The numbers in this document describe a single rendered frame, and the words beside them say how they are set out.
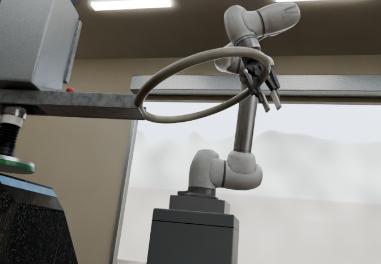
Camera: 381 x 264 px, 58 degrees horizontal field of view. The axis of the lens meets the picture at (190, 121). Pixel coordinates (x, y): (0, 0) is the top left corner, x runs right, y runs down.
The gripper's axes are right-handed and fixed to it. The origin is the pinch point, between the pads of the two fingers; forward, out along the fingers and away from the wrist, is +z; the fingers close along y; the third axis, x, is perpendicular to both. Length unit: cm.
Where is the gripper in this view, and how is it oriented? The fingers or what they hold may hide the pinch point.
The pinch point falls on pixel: (270, 101)
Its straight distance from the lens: 128.1
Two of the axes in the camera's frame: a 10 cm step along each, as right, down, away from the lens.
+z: 2.9, 9.0, -3.3
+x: 1.9, -3.9, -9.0
